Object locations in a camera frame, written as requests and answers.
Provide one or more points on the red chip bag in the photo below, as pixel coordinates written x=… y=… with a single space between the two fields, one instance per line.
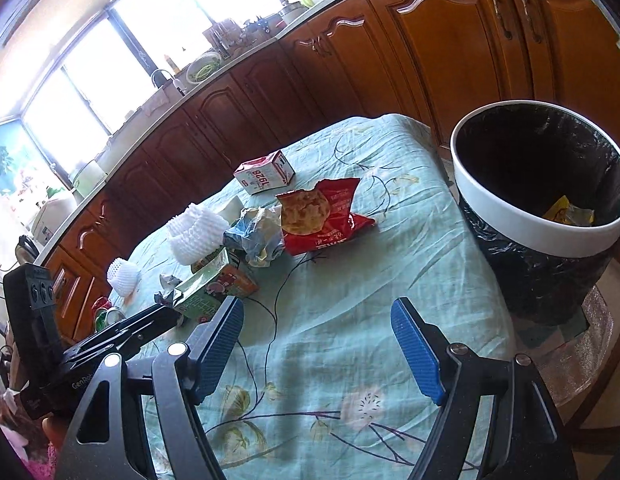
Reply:
x=320 y=220

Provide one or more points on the kitchen window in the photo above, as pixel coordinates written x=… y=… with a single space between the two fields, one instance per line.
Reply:
x=114 y=50

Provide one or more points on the dark kettle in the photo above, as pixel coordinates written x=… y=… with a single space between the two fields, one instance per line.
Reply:
x=25 y=247

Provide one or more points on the crushed red can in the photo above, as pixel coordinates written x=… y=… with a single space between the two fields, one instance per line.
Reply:
x=100 y=302

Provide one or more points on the crushed green can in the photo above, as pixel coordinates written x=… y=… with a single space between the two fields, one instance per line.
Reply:
x=108 y=317

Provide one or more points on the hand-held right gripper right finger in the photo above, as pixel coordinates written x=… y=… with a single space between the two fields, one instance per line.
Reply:
x=415 y=350

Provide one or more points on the large white foam fruit net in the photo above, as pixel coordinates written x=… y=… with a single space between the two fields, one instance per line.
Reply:
x=194 y=232

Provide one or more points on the person's left hand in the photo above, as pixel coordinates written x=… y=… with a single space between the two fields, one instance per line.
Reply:
x=53 y=429

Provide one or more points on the grey kitchen countertop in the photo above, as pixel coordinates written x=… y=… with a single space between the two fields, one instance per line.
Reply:
x=139 y=115

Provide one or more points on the blue white plastic bag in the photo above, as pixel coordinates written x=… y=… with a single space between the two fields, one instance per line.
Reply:
x=255 y=237

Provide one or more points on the pink cloth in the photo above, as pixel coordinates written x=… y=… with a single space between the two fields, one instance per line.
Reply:
x=19 y=450

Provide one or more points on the white kitchen appliance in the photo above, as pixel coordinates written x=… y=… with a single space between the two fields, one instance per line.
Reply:
x=52 y=215

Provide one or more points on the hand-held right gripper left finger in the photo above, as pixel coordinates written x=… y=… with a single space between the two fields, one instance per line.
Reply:
x=217 y=345

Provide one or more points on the white trash bin black liner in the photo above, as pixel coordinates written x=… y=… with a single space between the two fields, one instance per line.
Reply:
x=520 y=210

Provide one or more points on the silver wrapper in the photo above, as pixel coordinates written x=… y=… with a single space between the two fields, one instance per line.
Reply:
x=168 y=287

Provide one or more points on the white pot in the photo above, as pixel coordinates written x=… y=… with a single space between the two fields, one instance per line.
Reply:
x=88 y=179

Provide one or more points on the floral teal tablecloth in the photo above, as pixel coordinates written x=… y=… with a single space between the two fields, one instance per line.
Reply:
x=340 y=300

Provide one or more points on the rice cooker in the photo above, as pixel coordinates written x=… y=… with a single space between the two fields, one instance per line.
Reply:
x=291 y=12

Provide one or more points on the wooden knife block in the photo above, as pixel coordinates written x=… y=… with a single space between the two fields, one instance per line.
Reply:
x=220 y=32

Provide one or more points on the small white foam fruit net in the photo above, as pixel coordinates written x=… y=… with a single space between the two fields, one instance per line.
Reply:
x=123 y=275

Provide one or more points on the yellow wrapper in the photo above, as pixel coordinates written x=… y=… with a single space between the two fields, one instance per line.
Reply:
x=567 y=211

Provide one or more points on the wooden lower kitchen cabinets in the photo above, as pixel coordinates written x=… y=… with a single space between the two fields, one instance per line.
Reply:
x=340 y=70

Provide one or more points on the wall poster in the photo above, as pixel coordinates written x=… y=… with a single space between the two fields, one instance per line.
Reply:
x=12 y=160

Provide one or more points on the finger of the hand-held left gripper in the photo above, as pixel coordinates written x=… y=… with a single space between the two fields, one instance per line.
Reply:
x=144 y=322

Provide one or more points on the metal sink faucet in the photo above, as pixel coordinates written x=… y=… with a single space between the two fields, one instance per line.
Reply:
x=162 y=79

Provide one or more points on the green drink carton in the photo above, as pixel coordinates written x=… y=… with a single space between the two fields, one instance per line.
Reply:
x=217 y=285

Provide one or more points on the red and white milk carton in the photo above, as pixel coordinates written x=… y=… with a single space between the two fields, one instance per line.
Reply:
x=265 y=172

